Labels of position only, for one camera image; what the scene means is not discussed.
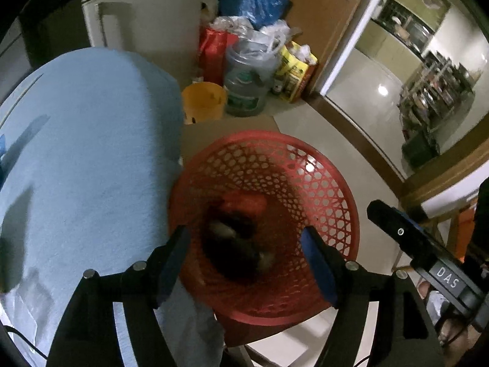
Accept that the silver two-door refrigerator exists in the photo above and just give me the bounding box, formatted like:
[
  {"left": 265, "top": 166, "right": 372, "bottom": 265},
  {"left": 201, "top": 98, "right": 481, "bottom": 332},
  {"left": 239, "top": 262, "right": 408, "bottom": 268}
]
[{"left": 81, "top": 0, "right": 201, "bottom": 88}]

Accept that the grey plastic bag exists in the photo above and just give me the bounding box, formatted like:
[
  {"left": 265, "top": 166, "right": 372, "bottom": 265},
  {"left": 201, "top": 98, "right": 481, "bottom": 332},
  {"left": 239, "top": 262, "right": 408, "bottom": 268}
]
[{"left": 200, "top": 207, "right": 275, "bottom": 285}]

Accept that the white plastic bags pile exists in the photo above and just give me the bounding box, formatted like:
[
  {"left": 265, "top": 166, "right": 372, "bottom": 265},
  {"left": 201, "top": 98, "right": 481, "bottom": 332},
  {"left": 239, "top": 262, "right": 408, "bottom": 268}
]
[{"left": 210, "top": 16, "right": 295, "bottom": 52}]

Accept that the yellow printed bag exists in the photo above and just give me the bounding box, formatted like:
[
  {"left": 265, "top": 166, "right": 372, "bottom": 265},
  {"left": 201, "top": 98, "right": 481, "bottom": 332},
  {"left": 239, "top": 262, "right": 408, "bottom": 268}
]
[{"left": 271, "top": 41, "right": 318, "bottom": 104}]

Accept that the wooden cabinet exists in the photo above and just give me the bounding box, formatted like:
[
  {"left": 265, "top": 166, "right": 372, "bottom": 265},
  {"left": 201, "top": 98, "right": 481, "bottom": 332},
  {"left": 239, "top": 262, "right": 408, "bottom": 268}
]
[{"left": 284, "top": 0, "right": 361, "bottom": 97}]

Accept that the red plastic bag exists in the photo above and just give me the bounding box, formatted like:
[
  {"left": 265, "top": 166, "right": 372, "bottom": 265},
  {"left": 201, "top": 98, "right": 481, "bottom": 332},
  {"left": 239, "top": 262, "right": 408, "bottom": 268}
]
[{"left": 219, "top": 191, "right": 267, "bottom": 219}]

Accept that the red shopping bag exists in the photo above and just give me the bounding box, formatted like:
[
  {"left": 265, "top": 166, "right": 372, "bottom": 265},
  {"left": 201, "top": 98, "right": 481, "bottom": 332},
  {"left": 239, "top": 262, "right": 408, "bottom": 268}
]
[{"left": 198, "top": 28, "right": 239, "bottom": 85}]

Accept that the red mesh waste basket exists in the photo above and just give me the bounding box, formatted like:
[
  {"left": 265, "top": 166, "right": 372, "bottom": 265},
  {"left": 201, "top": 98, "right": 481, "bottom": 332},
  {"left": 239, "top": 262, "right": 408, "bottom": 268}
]
[{"left": 169, "top": 130, "right": 360, "bottom": 326}]

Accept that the yellow plastic bucket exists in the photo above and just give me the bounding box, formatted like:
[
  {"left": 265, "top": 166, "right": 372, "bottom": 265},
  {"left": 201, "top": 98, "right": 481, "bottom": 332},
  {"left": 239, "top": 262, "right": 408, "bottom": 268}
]
[{"left": 182, "top": 82, "right": 227, "bottom": 124}]

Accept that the blue tablecloth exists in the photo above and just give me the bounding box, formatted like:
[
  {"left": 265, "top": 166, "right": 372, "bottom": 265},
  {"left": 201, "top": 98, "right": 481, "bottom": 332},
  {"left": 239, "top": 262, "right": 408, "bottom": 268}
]
[{"left": 1, "top": 48, "right": 224, "bottom": 366}]

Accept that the large clear water jug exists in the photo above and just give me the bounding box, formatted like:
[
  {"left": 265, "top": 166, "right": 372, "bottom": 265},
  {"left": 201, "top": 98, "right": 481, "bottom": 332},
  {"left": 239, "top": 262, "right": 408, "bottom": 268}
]
[{"left": 224, "top": 39, "right": 280, "bottom": 117}]

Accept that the metal kitchen rack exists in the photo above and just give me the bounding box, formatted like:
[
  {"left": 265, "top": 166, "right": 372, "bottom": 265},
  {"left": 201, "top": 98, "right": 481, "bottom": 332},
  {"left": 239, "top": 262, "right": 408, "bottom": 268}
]
[{"left": 397, "top": 52, "right": 475, "bottom": 170}]

